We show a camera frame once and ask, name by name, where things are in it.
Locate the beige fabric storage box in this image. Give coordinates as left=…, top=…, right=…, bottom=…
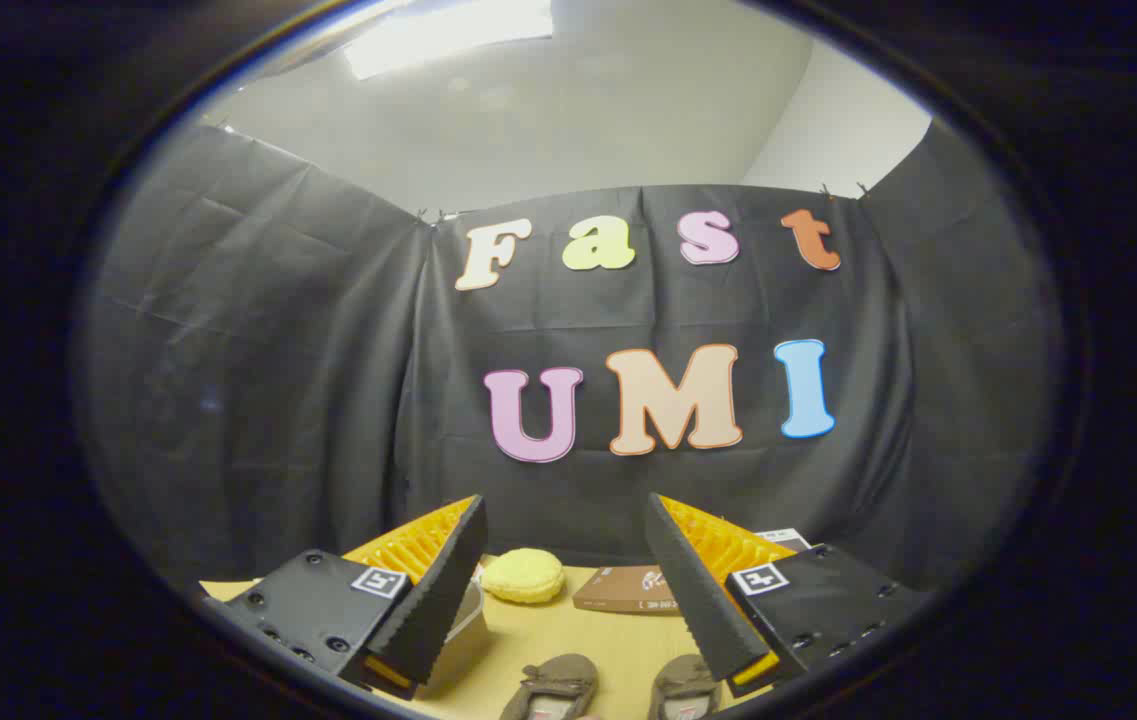
left=423, top=575, right=491, bottom=696

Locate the brown fuzzy shoe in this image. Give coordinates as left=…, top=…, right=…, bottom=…
left=500, top=654, right=601, bottom=720
left=648, top=654, right=724, bottom=720

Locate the brown cover book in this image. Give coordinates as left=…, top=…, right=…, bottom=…
left=573, top=565, right=679, bottom=614

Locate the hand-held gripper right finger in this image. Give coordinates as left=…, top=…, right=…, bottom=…
left=644, top=492, right=935, bottom=701

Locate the round yellow plush toy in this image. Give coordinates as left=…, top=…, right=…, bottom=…
left=480, top=548, right=566, bottom=605

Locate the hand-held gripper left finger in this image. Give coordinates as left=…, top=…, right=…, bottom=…
left=200, top=494, right=489, bottom=701

